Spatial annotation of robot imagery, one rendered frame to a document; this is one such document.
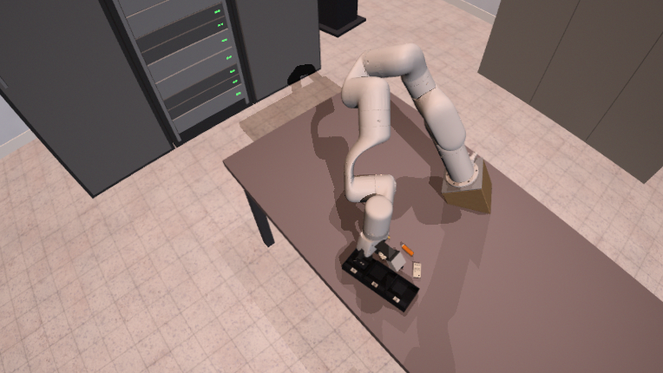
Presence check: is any black 9v battery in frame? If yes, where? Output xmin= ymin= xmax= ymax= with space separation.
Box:
xmin=353 ymin=257 xmax=369 ymax=271

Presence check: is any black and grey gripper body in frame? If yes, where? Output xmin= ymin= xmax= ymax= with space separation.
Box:
xmin=357 ymin=231 xmax=389 ymax=258

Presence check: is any black rack of bins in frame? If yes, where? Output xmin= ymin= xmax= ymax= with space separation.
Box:
xmin=342 ymin=248 xmax=420 ymax=312

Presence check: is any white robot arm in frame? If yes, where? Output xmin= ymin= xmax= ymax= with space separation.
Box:
xmin=341 ymin=43 xmax=479 ymax=272

